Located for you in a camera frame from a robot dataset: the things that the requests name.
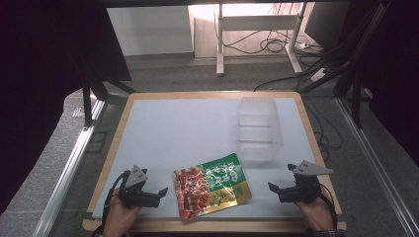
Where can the black metal stand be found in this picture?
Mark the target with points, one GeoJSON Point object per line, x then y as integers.
{"type": "Point", "coordinates": [355, 95]}
{"type": "Point", "coordinates": [87, 105]}

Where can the red and green snack packet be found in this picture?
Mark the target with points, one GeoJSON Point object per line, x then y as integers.
{"type": "Point", "coordinates": [210, 184]}

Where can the white power strip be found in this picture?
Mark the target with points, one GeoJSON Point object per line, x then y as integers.
{"type": "Point", "coordinates": [319, 74]}

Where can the person's right hand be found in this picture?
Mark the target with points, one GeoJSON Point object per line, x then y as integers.
{"type": "Point", "coordinates": [318, 214]}

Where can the white table mat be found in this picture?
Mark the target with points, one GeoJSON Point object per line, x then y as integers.
{"type": "Point", "coordinates": [184, 131]}

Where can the clear plastic container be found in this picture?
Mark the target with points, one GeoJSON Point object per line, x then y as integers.
{"type": "Point", "coordinates": [258, 130]}

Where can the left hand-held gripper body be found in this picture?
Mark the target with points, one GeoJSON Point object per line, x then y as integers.
{"type": "Point", "coordinates": [135, 197]}

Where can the person's right sleeve cuff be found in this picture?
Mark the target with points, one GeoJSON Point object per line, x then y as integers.
{"type": "Point", "coordinates": [329, 233]}

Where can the aluminium rail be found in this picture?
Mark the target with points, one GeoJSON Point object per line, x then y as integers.
{"type": "Point", "coordinates": [378, 164]}
{"type": "Point", "coordinates": [66, 174]}

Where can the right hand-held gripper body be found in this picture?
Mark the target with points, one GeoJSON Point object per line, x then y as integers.
{"type": "Point", "coordinates": [303, 192]}

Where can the white cabinet panel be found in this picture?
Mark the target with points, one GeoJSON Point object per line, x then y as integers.
{"type": "Point", "coordinates": [150, 31]}

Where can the white desk frame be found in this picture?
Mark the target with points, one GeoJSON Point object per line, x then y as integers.
{"type": "Point", "coordinates": [220, 39]}

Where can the black curtain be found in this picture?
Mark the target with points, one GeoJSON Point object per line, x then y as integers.
{"type": "Point", "coordinates": [392, 65]}
{"type": "Point", "coordinates": [39, 65]}

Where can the person's left hand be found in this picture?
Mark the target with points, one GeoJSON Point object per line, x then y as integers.
{"type": "Point", "coordinates": [118, 217]}

